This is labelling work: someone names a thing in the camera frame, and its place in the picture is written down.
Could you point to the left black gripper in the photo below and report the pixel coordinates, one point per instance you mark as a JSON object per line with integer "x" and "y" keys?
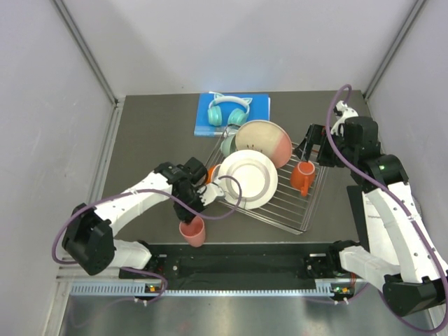
{"x": 183, "y": 215}

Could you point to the pink cream floral plate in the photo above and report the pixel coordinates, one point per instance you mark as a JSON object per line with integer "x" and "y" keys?
{"x": 267, "y": 138}

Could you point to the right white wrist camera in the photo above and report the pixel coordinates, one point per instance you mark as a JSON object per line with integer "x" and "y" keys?
{"x": 342, "y": 112}

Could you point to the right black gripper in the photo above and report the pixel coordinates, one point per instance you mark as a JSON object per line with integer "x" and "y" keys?
{"x": 318, "y": 135}

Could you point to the blue book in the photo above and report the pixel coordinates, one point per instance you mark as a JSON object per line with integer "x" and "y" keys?
{"x": 260, "y": 110}

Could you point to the white blue-rimmed plate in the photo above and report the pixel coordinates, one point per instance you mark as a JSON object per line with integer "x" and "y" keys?
{"x": 255, "y": 173}

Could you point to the mint green bowl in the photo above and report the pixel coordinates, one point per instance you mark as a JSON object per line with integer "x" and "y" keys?
{"x": 228, "y": 146}

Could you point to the pink plastic cup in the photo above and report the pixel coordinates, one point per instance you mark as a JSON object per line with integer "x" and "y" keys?
{"x": 193, "y": 232}

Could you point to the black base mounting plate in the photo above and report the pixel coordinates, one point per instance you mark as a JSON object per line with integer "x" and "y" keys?
{"x": 242, "y": 266}

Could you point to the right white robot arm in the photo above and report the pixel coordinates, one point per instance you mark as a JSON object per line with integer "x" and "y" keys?
{"x": 419, "y": 280}

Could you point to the black clipboard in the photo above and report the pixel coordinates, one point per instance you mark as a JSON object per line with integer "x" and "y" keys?
{"x": 355, "y": 195}

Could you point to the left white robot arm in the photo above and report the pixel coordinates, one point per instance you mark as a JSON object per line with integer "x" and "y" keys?
{"x": 90, "y": 237}

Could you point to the grey slotted cable duct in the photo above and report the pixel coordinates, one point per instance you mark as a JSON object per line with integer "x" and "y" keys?
{"x": 320, "y": 288}

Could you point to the orange mug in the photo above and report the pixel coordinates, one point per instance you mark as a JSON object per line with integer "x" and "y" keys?
{"x": 302, "y": 177}

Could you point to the teal cat-ear headphones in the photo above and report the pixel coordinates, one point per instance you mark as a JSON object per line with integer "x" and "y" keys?
{"x": 238, "y": 109}

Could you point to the orange white bowl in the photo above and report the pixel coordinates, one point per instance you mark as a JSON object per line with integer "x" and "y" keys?
{"x": 212, "y": 173}

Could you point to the chrome wire dish rack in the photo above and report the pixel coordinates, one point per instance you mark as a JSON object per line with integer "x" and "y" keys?
{"x": 287, "y": 209}

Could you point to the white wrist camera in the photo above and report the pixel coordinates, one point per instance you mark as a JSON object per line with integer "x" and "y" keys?
{"x": 209, "y": 193}
{"x": 342, "y": 112}

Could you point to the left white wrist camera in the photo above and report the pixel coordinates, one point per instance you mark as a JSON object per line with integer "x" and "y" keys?
{"x": 209, "y": 193}

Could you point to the white paper sheet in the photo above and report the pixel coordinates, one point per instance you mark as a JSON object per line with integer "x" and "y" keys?
{"x": 416, "y": 210}

